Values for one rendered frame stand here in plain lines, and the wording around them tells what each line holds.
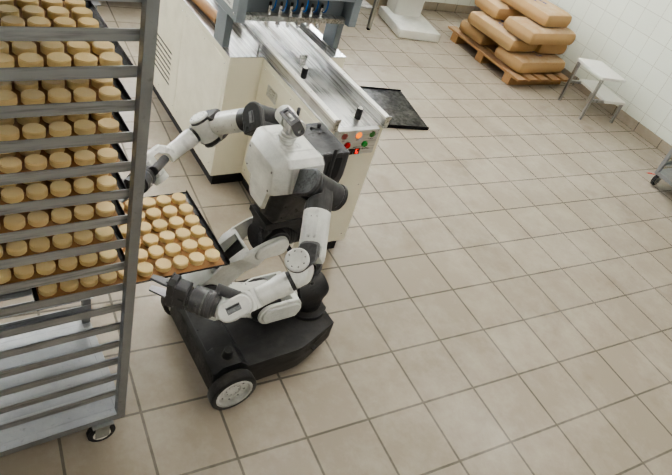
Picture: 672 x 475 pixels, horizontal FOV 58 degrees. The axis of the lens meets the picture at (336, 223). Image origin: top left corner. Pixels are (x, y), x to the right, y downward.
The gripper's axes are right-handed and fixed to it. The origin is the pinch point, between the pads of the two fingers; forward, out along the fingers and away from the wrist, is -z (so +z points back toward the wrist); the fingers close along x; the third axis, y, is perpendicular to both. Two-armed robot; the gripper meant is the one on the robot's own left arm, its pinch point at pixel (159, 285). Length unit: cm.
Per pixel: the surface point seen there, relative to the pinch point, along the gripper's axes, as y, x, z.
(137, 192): 7.0, 38.0, -7.0
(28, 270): 19.8, 9.0, -30.2
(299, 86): -142, 11, 4
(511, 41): -494, -34, 140
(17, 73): 24, 71, -28
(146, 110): 7, 63, -7
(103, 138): 11, 54, -15
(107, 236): 6.1, 18.2, -14.9
